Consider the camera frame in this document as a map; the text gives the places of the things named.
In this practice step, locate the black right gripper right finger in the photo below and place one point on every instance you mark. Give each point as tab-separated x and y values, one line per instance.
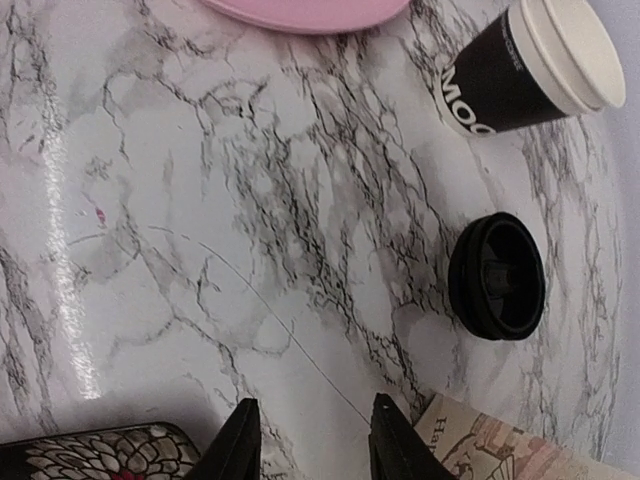
396	450

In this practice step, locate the black paper coffee cup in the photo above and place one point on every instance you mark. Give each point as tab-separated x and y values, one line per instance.
537	62

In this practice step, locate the black floral square plate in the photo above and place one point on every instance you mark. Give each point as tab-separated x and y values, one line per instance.
147	451

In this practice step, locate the pink round plate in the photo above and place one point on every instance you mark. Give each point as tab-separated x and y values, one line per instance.
311	16

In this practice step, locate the black plastic cup lid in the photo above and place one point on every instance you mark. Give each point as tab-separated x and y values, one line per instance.
496	280

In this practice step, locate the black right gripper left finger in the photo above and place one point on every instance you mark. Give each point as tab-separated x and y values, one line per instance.
235	452

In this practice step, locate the cream bear paper bag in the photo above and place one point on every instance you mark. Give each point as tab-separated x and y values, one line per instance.
473	445

